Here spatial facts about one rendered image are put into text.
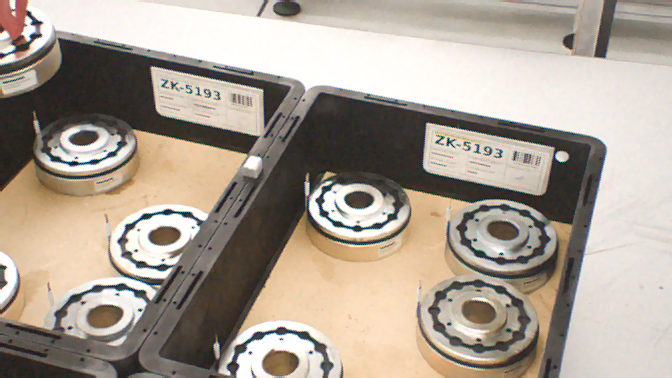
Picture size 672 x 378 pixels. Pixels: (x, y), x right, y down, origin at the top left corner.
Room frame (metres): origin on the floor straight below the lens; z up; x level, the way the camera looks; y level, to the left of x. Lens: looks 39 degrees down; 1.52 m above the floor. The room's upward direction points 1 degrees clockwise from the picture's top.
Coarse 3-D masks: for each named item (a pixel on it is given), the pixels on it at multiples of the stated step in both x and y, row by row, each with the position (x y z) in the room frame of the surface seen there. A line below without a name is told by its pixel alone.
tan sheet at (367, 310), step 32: (416, 192) 0.83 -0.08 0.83; (416, 224) 0.78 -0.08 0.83; (288, 256) 0.73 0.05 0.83; (320, 256) 0.73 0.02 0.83; (416, 256) 0.73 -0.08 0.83; (288, 288) 0.69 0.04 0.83; (320, 288) 0.69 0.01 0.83; (352, 288) 0.69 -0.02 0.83; (384, 288) 0.69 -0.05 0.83; (416, 288) 0.69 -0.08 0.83; (544, 288) 0.70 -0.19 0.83; (256, 320) 0.65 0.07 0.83; (288, 320) 0.65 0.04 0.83; (320, 320) 0.65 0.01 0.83; (352, 320) 0.65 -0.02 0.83; (384, 320) 0.65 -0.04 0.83; (416, 320) 0.65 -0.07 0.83; (544, 320) 0.65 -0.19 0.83; (352, 352) 0.61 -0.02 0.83; (384, 352) 0.61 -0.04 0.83; (416, 352) 0.61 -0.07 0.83
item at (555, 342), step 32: (320, 96) 0.87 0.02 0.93; (352, 96) 0.86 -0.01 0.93; (384, 96) 0.86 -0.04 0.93; (288, 128) 0.80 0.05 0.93; (480, 128) 0.82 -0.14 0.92; (512, 128) 0.81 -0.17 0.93; (544, 128) 0.81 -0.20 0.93; (256, 192) 0.71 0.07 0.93; (224, 224) 0.66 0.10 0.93; (576, 224) 0.67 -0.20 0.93; (576, 256) 0.63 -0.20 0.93; (192, 288) 0.60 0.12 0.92; (576, 288) 0.60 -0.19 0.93; (160, 320) 0.55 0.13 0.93; (160, 352) 0.52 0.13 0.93; (544, 352) 0.53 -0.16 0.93
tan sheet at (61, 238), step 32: (32, 160) 0.87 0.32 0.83; (160, 160) 0.88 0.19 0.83; (192, 160) 0.88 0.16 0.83; (224, 160) 0.88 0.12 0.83; (0, 192) 0.82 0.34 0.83; (32, 192) 0.82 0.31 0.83; (128, 192) 0.82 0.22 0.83; (160, 192) 0.82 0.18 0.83; (192, 192) 0.83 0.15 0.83; (0, 224) 0.77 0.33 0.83; (32, 224) 0.77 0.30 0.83; (64, 224) 0.77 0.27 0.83; (96, 224) 0.77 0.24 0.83; (32, 256) 0.73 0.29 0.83; (64, 256) 0.73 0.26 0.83; (96, 256) 0.73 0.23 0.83; (32, 288) 0.68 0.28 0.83; (64, 288) 0.68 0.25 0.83; (32, 320) 0.64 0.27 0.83
